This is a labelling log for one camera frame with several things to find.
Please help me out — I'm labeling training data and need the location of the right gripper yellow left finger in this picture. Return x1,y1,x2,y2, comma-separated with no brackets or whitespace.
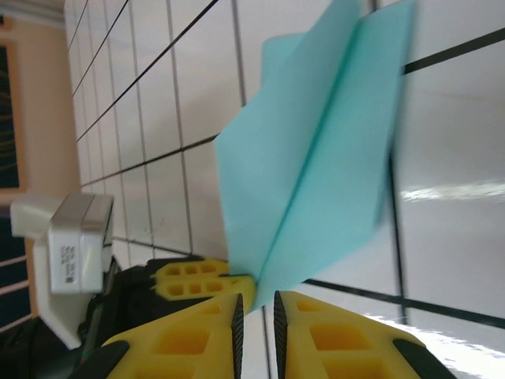
73,291,245,379

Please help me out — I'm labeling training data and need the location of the light blue paper sheet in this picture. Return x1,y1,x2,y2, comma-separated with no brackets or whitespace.
215,0,419,313

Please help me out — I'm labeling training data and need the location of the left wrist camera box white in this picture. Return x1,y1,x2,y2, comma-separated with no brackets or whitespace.
9,192,116,351

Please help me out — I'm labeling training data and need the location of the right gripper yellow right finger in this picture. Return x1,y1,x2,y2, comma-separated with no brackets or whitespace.
273,291,458,379

